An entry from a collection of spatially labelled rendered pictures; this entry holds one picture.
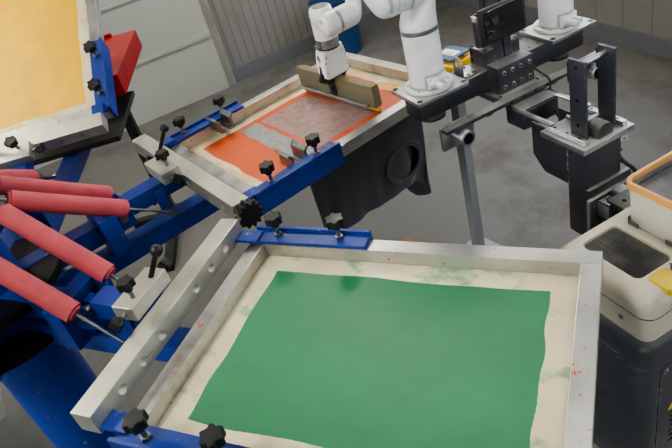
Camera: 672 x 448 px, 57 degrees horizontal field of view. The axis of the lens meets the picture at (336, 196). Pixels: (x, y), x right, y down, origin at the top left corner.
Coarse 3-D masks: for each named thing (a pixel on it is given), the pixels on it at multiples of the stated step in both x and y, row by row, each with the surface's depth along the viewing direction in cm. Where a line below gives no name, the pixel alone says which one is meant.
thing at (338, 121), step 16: (384, 96) 208; (336, 112) 207; (352, 112) 204; (368, 112) 201; (304, 128) 203; (320, 128) 200; (336, 128) 197; (352, 128) 195; (320, 144) 191; (256, 160) 193; (256, 176) 185
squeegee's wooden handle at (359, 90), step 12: (300, 72) 221; (312, 72) 215; (312, 84) 219; (324, 84) 213; (336, 84) 207; (348, 84) 201; (360, 84) 196; (372, 84) 194; (348, 96) 205; (360, 96) 199; (372, 96) 194
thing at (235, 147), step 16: (368, 80) 222; (304, 96) 224; (272, 112) 219; (288, 112) 216; (304, 112) 213; (320, 112) 210; (240, 128) 215; (272, 128) 209; (288, 128) 206; (224, 144) 207; (240, 144) 205; (256, 144) 202; (224, 160) 198; (240, 160) 195
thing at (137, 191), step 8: (144, 184) 178; (152, 184) 177; (160, 184) 177; (168, 184) 179; (176, 184) 180; (128, 192) 177; (136, 192) 176; (144, 192) 175; (152, 192) 176; (168, 192) 180; (128, 200) 173; (136, 200) 174; (144, 200) 176; (152, 200) 177; (144, 208) 176
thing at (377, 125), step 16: (352, 64) 234; (368, 64) 226; (384, 64) 221; (400, 64) 217; (288, 80) 230; (256, 96) 225; (272, 96) 225; (240, 112) 219; (384, 112) 190; (400, 112) 190; (208, 128) 213; (224, 128) 217; (368, 128) 184; (384, 128) 188; (176, 144) 208; (192, 144) 211; (352, 144) 182; (192, 160) 195; (224, 176) 182; (240, 192) 172
